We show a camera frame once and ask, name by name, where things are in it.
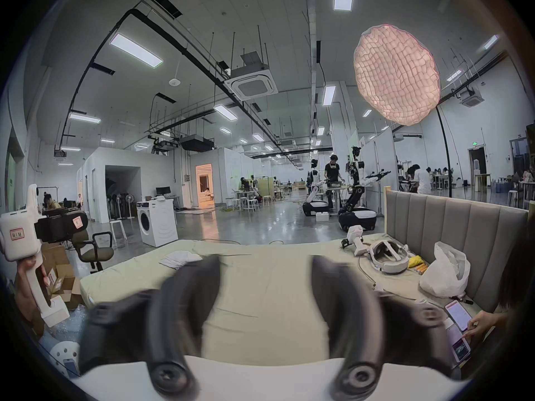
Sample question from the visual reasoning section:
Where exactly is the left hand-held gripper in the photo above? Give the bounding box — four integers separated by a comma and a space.
0, 184, 89, 328

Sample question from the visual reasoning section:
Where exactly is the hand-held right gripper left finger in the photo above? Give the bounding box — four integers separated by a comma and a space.
79, 254, 222, 397

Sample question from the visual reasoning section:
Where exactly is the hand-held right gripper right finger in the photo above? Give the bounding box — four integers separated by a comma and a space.
309, 254, 455, 397

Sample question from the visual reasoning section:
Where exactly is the person's left hand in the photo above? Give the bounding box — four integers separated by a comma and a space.
14, 256, 50, 324

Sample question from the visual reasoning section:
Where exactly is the black office chair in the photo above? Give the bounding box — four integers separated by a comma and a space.
68, 228, 115, 273

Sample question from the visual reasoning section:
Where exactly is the white folded cloth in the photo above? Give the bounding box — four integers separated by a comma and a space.
159, 251, 204, 271

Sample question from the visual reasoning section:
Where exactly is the pile of brown cartons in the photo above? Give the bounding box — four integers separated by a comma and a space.
40, 242, 87, 311

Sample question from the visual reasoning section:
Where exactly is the white headset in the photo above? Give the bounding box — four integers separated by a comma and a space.
367, 240, 413, 275

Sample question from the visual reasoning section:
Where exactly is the row of standing fans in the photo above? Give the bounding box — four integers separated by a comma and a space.
109, 192, 137, 221

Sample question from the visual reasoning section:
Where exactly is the spare white hand-held gripper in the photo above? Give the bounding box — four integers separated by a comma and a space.
340, 225, 371, 257

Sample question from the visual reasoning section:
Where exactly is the yellow and orange packet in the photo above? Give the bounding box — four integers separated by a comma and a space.
407, 256, 430, 275

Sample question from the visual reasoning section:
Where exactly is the white washing machine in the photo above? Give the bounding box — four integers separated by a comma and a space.
136, 200, 179, 248

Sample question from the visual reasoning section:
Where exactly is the bed with pale green sheet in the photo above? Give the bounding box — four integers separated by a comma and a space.
79, 232, 502, 364

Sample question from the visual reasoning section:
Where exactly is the white plastic bag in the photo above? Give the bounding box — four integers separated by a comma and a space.
419, 241, 471, 299

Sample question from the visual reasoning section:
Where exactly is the black and white robot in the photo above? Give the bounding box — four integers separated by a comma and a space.
338, 146, 392, 231

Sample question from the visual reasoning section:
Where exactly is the phone with pink screen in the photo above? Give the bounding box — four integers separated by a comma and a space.
444, 300, 473, 333

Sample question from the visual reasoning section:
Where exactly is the phone with dark picture screen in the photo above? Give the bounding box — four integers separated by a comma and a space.
446, 323, 472, 365

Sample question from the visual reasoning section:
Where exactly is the white perforated stool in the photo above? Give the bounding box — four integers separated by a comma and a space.
50, 341, 81, 378

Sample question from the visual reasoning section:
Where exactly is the grey padded headboard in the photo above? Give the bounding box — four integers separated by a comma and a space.
384, 186, 530, 313

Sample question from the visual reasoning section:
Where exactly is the row of tables and stools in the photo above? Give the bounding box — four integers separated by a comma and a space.
225, 175, 289, 212

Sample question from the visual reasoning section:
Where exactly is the group of people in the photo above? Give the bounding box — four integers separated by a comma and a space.
402, 163, 455, 194

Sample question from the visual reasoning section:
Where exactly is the round pink floor lamp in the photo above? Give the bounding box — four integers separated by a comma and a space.
353, 24, 457, 191

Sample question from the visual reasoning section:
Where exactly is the pale cable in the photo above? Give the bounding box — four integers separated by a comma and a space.
357, 256, 419, 299

